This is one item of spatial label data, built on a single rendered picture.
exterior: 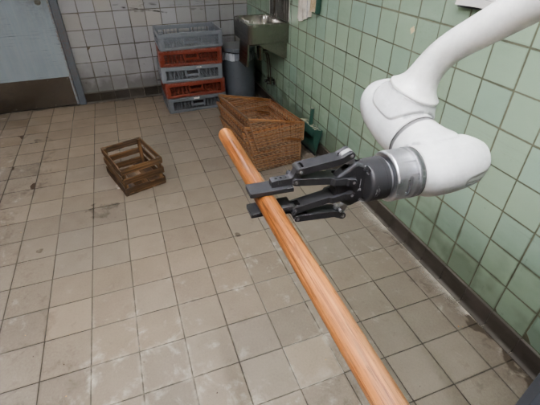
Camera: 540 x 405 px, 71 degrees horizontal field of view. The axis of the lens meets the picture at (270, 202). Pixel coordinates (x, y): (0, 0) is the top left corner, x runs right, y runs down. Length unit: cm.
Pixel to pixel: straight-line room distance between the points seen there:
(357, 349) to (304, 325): 149
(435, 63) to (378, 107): 12
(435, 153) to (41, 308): 196
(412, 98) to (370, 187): 21
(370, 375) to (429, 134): 46
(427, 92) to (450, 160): 15
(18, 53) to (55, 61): 30
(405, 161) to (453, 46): 21
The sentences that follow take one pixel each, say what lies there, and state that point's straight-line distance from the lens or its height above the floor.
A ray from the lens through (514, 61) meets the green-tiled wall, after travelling 174.
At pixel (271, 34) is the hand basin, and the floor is 79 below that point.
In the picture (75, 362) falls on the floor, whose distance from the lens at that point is 196.
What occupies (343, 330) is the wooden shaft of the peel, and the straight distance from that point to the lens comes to 41.
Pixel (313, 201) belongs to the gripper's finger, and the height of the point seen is 115.
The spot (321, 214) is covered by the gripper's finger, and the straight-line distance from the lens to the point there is 65.
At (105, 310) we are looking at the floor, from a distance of 209.
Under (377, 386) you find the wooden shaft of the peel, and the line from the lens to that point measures 38.
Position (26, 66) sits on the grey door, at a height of 44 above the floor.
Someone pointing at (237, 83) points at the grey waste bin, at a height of 21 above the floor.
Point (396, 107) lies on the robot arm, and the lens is 77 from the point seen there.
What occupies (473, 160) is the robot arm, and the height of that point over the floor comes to 120.
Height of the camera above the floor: 152
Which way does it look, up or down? 36 degrees down
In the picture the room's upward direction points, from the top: straight up
